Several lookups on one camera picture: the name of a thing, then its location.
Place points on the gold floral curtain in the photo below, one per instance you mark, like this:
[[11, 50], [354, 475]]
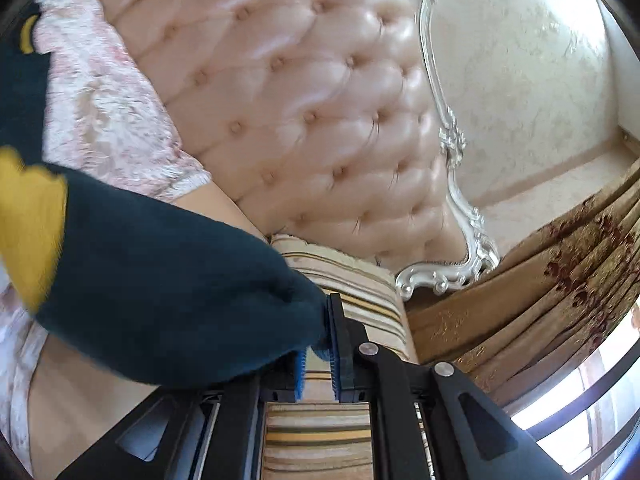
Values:
[[550, 285]]

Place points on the navy sweater with yellow patches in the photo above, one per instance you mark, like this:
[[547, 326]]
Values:
[[150, 285]]

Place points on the striped beige cushion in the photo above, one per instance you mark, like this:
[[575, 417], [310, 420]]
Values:
[[360, 280]]

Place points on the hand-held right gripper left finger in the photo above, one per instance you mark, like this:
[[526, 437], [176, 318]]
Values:
[[300, 372]]

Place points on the pink floral blanket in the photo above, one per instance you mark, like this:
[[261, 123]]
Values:
[[110, 125]]

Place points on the tufted beige headboard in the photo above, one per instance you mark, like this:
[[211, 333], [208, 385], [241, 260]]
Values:
[[300, 110]]

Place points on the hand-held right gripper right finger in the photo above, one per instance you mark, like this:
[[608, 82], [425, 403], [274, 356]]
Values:
[[334, 350]]

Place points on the window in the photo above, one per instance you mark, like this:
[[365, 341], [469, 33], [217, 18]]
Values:
[[550, 412]]

